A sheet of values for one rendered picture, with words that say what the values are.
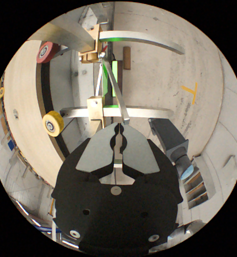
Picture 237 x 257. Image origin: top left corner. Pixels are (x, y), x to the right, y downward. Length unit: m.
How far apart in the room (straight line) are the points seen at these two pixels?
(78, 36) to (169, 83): 1.18
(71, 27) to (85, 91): 0.42
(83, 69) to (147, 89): 0.83
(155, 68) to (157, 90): 0.29
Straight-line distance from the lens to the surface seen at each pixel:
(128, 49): 1.08
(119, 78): 0.38
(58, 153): 0.40
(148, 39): 0.27
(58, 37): 0.15
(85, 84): 0.50
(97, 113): 0.29
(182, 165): 0.80
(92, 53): 0.24
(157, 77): 1.17
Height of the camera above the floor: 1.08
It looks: 57 degrees down
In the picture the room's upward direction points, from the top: 177 degrees counter-clockwise
